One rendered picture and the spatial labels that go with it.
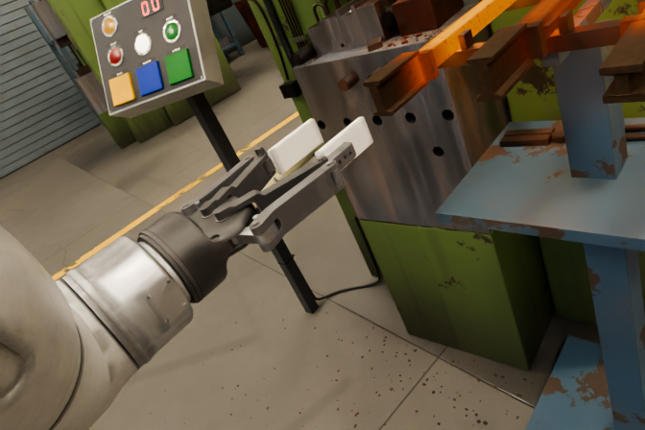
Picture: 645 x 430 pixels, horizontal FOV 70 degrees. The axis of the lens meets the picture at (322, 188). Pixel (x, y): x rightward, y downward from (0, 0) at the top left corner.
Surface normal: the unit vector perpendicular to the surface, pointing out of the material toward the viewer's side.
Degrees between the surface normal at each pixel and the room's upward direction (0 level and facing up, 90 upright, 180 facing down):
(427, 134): 90
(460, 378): 0
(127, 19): 60
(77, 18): 90
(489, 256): 90
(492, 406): 0
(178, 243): 45
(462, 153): 90
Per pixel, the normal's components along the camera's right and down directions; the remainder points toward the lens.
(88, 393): 0.97, 0.25
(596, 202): -0.38, -0.82
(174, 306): 0.66, 0.09
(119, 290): 0.29, -0.44
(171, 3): -0.39, 0.06
